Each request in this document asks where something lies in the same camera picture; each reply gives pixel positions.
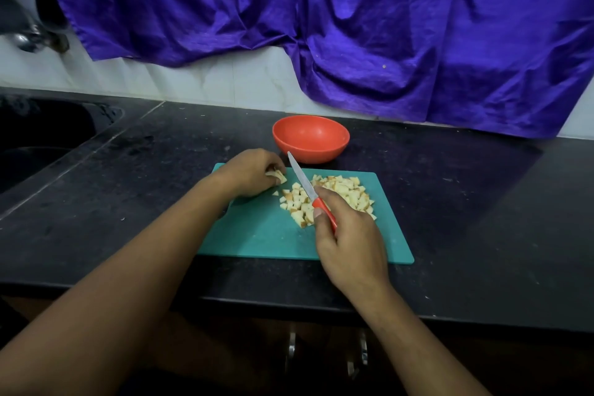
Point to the person's right hand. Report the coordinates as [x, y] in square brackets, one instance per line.
[353, 247]

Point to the person's left hand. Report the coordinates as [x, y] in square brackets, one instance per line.
[249, 173]

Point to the half-round pale potato slice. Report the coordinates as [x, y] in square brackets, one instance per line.
[276, 176]

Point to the pile of diced apple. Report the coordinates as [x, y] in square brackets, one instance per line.
[334, 194]

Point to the teal plastic cutting board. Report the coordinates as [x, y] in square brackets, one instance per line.
[260, 233]

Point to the orange bowl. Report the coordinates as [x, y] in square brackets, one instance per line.
[311, 139]

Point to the person's right forearm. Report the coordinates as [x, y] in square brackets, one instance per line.
[418, 354]

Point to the person's left forearm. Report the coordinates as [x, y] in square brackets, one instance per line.
[102, 307]

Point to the dark kitchen sink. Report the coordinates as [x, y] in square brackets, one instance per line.
[37, 140]

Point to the purple cloth curtain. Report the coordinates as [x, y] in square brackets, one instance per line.
[436, 29]

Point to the metal faucet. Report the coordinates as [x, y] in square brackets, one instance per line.
[39, 38]

